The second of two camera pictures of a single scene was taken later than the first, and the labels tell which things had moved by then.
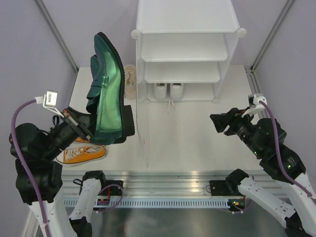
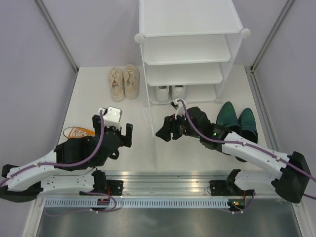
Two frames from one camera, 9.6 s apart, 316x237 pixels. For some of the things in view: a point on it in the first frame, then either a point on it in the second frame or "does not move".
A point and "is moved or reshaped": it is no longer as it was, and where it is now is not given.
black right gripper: x=220 y=120 → x=170 y=125
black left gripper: x=76 y=123 → x=127 y=139
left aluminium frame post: x=57 y=33 does not move
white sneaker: x=160 y=91 is moved or reshaped
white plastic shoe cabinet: x=183 y=49 does not move
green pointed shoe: x=106 y=98 is moved or reshaped
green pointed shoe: x=95 y=70 is moved or reshaped
